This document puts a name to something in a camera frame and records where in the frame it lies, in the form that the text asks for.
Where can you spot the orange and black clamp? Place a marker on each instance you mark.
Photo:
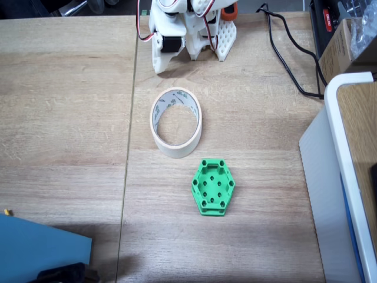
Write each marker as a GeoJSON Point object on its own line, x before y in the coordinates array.
{"type": "Point", "coordinates": [229, 13]}

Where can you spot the small yellow piece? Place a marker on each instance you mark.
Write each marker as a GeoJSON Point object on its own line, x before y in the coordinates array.
{"type": "Point", "coordinates": [8, 211]}

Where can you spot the green terminal connector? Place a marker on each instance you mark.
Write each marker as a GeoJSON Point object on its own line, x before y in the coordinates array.
{"type": "Point", "coordinates": [145, 12]}

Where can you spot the black object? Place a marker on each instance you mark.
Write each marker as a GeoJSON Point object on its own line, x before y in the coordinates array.
{"type": "Point", "coordinates": [67, 272]}

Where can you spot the black device with red label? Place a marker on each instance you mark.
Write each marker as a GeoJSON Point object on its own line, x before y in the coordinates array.
{"type": "Point", "coordinates": [324, 32]}

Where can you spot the clear plastic bag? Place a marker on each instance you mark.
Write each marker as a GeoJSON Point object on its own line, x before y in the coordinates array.
{"type": "Point", "coordinates": [363, 29]}

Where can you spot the blue box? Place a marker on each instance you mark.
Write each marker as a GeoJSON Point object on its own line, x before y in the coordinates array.
{"type": "Point", "coordinates": [35, 247]}

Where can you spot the brown cardboard box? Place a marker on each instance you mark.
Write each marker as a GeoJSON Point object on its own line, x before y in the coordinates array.
{"type": "Point", "coordinates": [335, 56]}

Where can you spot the white ribbed container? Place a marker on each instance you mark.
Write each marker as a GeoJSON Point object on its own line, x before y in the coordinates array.
{"type": "Point", "coordinates": [324, 182]}

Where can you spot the beige masking tape roll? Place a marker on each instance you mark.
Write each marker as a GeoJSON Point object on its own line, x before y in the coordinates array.
{"type": "Point", "coordinates": [176, 150]}

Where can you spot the green hexagonal printed component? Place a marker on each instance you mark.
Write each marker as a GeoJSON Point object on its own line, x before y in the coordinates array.
{"type": "Point", "coordinates": [212, 188]}

